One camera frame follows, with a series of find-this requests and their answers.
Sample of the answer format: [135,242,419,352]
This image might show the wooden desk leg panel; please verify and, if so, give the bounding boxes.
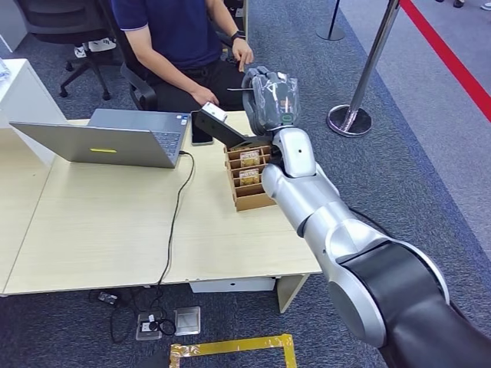
[276,273,310,315]

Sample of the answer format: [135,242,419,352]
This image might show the black laptop power cable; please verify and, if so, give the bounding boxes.
[109,149,196,345]

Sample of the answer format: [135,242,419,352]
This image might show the small white box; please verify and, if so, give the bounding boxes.
[202,101,228,123]

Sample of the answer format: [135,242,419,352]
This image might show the black smartphone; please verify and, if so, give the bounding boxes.
[190,110,215,147]

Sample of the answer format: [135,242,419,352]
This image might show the chrome stanchion post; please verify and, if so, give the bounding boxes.
[326,0,402,139]

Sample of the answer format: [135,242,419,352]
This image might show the transparent plastic hand cover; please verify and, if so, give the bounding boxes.
[251,70,301,131]

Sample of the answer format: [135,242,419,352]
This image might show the red barrier belt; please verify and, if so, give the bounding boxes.
[398,0,491,124]

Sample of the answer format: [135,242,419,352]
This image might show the black slanted card reader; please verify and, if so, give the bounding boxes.
[193,107,278,151]

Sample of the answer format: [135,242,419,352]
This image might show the person's right hand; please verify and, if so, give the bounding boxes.
[191,86,221,108]

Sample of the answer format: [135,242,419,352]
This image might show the white shoes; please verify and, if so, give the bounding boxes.
[73,37,117,59]

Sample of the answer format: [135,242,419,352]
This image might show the wooden slotted card box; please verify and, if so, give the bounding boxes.
[224,144,284,213]

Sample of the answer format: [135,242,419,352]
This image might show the person's left hand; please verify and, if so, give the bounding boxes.
[232,37,255,73]

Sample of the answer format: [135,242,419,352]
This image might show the dark stanchion post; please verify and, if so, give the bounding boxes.
[316,0,347,42]

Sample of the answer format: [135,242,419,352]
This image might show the yellow floor tape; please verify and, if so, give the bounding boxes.
[168,333,298,368]

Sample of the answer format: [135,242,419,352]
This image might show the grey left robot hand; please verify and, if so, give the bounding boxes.
[242,65,301,135]

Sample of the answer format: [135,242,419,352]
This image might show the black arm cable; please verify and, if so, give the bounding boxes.
[348,205,391,237]

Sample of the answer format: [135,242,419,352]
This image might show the white cabinet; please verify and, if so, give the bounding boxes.
[0,57,69,167]

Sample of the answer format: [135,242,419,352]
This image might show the yellow patterned card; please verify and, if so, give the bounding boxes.
[239,149,261,168]
[238,169,261,187]

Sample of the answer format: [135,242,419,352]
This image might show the metal floor socket cover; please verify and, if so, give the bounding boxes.
[174,305,202,338]

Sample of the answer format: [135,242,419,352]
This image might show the person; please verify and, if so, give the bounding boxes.
[110,0,255,113]

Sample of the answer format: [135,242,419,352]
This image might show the black office chair with armrests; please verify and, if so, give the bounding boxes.
[96,0,159,112]

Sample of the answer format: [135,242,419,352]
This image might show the floor socket with plug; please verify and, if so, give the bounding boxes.
[135,311,163,342]

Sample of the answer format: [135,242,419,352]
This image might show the silver laptop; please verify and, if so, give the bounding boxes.
[9,107,191,170]

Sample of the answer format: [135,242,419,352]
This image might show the white under-desk beam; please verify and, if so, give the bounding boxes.
[189,276,276,294]

